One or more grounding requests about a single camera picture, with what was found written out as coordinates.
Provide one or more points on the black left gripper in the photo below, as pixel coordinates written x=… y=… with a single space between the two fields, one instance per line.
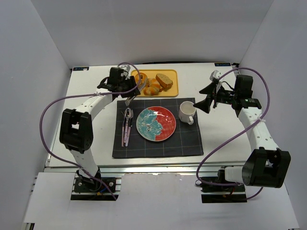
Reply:
x=132 y=86

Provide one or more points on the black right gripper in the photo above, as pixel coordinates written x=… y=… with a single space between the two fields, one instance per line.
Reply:
x=214 y=96

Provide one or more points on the orange striped round bread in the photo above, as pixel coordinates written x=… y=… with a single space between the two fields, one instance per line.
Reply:
x=153 y=87

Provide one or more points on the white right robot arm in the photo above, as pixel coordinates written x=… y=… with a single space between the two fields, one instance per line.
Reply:
x=268 y=164

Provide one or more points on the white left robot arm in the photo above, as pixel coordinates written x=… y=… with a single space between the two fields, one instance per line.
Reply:
x=76 y=128

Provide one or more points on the rear bread slice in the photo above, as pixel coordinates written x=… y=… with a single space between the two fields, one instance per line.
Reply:
x=162 y=78

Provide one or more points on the white mug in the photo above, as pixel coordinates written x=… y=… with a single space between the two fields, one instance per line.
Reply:
x=187 y=112

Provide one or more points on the yellow tray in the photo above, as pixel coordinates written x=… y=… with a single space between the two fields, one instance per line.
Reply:
x=172 y=74

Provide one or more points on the red and teal plate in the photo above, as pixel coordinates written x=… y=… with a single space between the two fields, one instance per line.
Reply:
x=156 y=123

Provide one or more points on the ring-shaped bagel bread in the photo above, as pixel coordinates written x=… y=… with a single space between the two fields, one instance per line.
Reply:
x=141 y=79

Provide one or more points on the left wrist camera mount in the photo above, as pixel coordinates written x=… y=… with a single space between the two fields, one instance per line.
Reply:
x=126 y=70

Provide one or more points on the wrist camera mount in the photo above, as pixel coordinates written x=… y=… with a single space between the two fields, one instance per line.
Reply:
x=214 y=77
x=126 y=70

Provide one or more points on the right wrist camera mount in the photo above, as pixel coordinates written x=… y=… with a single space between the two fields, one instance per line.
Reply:
x=214 y=77

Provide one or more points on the pink-handled knife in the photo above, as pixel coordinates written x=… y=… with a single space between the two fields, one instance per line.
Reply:
x=129 y=127

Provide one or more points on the aluminium frame rail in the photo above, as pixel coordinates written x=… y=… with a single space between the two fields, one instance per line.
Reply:
x=183 y=169

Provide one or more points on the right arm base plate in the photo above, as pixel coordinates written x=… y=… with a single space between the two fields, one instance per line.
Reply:
x=211 y=194

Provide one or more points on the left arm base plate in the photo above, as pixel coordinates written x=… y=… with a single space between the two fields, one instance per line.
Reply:
x=91 y=192

